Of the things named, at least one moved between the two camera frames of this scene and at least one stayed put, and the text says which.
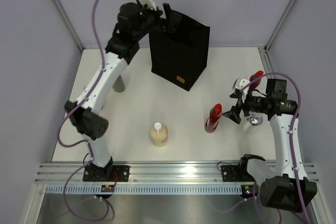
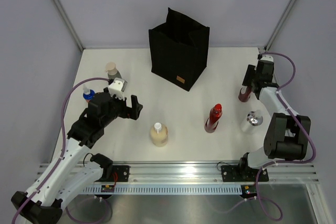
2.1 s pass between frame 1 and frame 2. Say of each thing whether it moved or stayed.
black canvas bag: stayed
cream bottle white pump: stayed
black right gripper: moved
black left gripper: moved
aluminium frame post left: stayed
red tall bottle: stayed
